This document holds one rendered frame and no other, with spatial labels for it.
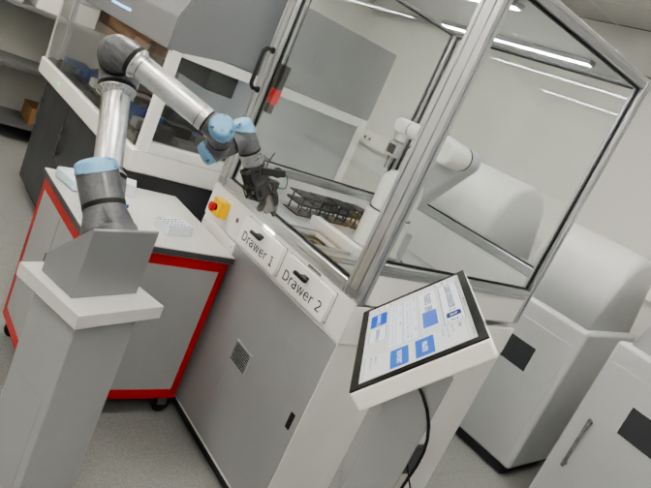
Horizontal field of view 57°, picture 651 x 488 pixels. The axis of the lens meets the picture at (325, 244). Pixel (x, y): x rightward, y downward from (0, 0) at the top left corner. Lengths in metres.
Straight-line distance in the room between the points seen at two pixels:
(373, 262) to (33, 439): 1.07
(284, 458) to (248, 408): 0.25
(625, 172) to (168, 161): 3.41
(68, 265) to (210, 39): 1.43
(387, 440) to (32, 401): 0.97
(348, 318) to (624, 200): 3.39
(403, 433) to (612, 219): 3.66
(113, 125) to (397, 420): 1.17
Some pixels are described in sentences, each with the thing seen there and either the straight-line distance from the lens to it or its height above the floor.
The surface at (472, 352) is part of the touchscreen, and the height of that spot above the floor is 1.15.
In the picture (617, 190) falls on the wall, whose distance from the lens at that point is 5.01.
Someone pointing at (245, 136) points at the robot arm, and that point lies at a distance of 1.94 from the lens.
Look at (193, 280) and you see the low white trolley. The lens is 2.34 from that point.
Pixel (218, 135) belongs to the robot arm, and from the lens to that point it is 1.78.
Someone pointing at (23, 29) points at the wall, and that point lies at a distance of 6.08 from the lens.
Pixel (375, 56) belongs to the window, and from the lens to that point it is 2.08.
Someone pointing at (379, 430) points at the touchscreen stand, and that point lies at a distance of 1.53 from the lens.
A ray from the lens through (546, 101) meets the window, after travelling 2.12.
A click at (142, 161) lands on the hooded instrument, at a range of 2.84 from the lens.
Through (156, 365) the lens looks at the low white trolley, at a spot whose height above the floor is 0.25.
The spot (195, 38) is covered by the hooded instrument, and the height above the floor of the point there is 1.45.
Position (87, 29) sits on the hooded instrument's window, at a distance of 3.83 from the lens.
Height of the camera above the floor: 1.52
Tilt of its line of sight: 14 degrees down
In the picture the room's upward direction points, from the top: 24 degrees clockwise
